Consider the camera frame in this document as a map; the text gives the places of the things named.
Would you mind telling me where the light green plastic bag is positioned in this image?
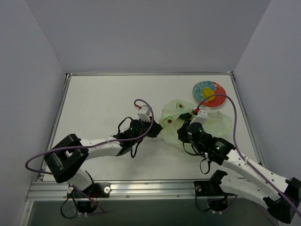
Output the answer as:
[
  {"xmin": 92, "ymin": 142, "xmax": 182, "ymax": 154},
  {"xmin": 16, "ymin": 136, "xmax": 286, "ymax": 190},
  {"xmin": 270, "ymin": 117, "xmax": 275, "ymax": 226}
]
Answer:
[{"xmin": 159, "ymin": 99, "xmax": 232, "ymax": 149}]

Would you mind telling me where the yellow fake fruit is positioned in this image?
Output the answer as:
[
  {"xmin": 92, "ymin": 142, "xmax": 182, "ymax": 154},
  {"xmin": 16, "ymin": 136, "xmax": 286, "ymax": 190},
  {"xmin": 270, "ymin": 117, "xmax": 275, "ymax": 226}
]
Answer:
[{"xmin": 202, "ymin": 87, "xmax": 215, "ymax": 102}]

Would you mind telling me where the green fake fruit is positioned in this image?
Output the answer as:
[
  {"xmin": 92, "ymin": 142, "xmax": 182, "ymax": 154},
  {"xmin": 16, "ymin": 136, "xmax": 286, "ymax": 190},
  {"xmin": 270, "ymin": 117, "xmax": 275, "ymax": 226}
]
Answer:
[{"xmin": 179, "ymin": 113, "xmax": 192, "ymax": 121}]

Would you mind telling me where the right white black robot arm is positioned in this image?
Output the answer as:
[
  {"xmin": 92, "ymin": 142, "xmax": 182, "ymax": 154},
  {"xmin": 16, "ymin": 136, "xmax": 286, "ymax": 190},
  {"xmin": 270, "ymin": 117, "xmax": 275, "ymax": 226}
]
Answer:
[{"xmin": 177, "ymin": 120, "xmax": 301, "ymax": 224}]

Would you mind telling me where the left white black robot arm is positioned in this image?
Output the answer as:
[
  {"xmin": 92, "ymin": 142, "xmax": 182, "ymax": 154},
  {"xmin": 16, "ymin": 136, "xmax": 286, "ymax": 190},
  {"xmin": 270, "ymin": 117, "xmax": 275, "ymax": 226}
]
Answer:
[{"xmin": 44, "ymin": 120, "xmax": 163, "ymax": 191}]

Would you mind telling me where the red teal floral plate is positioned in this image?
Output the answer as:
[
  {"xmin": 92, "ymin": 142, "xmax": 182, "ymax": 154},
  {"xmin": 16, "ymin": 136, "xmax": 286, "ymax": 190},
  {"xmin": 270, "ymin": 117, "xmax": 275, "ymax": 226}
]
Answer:
[{"xmin": 192, "ymin": 81, "xmax": 226, "ymax": 108}]

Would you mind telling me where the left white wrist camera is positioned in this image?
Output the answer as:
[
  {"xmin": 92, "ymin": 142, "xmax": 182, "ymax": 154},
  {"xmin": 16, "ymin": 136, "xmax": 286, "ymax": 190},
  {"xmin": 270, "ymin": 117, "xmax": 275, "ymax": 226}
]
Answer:
[{"xmin": 137, "ymin": 105, "xmax": 151, "ymax": 122}]

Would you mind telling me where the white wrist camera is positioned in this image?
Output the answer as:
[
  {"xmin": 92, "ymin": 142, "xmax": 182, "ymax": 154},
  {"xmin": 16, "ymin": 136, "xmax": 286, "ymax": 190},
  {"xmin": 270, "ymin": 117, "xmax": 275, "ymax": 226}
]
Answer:
[
  {"xmin": 137, "ymin": 105, "xmax": 151, "ymax": 122},
  {"xmin": 191, "ymin": 110, "xmax": 208, "ymax": 124}
]

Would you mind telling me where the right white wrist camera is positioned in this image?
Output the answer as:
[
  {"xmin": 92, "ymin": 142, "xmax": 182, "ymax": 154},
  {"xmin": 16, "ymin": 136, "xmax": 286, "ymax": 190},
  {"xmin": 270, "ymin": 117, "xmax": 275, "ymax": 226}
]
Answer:
[{"xmin": 191, "ymin": 110, "xmax": 208, "ymax": 124}]

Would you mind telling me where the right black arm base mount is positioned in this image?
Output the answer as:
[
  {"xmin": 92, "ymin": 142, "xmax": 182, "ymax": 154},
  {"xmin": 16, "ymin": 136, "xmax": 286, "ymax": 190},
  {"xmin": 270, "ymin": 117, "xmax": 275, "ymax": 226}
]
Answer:
[{"xmin": 194, "ymin": 180, "xmax": 226, "ymax": 197}]

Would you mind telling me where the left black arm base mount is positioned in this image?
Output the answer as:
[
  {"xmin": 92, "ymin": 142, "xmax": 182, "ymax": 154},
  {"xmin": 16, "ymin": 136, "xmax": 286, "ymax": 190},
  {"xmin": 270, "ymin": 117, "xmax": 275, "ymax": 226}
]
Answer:
[{"xmin": 66, "ymin": 182, "xmax": 111, "ymax": 199}]

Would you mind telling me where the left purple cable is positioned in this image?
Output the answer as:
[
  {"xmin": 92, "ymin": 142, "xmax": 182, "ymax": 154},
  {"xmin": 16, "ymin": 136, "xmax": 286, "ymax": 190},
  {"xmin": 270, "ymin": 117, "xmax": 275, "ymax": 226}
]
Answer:
[{"xmin": 24, "ymin": 98, "xmax": 155, "ymax": 215}]

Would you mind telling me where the aluminium front rail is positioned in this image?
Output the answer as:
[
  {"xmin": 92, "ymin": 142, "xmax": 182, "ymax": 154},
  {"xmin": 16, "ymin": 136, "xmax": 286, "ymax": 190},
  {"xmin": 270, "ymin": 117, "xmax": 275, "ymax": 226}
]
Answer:
[{"xmin": 25, "ymin": 179, "xmax": 195, "ymax": 202}]

